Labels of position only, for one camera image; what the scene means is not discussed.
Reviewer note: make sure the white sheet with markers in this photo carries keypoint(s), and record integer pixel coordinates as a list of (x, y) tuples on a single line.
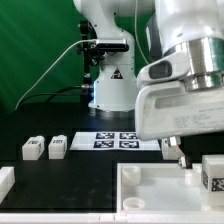
[(112, 141)]

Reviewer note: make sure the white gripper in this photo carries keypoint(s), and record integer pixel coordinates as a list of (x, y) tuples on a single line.
[(167, 110)]

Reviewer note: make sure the black camera stand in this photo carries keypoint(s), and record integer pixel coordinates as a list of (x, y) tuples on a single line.
[(87, 53)]

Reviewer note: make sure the white left obstacle block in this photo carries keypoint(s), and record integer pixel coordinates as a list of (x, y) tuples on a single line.
[(7, 180)]

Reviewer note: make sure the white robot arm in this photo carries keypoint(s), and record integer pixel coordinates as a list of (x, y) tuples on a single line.
[(195, 27)]

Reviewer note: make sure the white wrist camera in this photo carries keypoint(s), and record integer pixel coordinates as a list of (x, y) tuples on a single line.
[(172, 67)]

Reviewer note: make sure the white square tabletop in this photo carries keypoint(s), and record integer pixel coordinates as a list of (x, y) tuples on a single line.
[(162, 187)]

